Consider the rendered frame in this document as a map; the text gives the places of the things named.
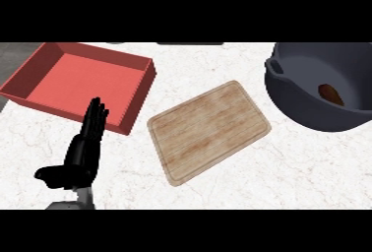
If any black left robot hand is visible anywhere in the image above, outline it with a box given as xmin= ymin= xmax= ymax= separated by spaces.
xmin=34 ymin=96 xmax=111 ymax=191

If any wooden cutting board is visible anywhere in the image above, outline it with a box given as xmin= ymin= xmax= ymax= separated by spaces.
xmin=145 ymin=80 xmax=273 ymax=188

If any dark grey pot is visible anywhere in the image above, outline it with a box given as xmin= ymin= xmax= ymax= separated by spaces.
xmin=263 ymin=42 xmax=372 ymax=133

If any brown sweet potato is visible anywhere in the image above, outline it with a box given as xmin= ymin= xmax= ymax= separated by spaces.
xmin=317 ymin=83 xmax=345 ymax=107

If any red square tray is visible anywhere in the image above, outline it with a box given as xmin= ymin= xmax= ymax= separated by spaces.
xmin=0 ymin=42 xmax=158 ymax=136

